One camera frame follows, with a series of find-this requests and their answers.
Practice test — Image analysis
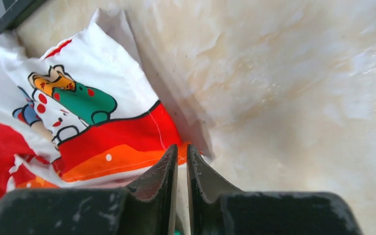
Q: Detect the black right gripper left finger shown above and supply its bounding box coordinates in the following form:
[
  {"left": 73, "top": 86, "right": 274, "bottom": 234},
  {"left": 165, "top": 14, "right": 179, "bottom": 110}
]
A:
[{"left": 0, "top": 145, "right": 178, "bottom": 235}]

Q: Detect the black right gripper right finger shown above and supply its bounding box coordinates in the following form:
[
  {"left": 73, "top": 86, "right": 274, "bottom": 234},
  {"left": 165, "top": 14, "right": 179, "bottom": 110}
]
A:
[{"left": 187, "top": 145, "right": 362, "bottom": 235}]

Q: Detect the white colourful cartoon jacket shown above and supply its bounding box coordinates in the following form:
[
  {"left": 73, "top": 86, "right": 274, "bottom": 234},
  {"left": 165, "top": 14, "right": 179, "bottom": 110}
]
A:
[{"left": 0, "top": 8, "right": 214, "bottom": 202}]

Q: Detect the black grey checkerboard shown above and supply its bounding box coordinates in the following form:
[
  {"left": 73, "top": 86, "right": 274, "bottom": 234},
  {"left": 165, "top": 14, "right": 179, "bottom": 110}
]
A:
[{"left": 0, "top": 0, "right": 46, "bottom": 35}]

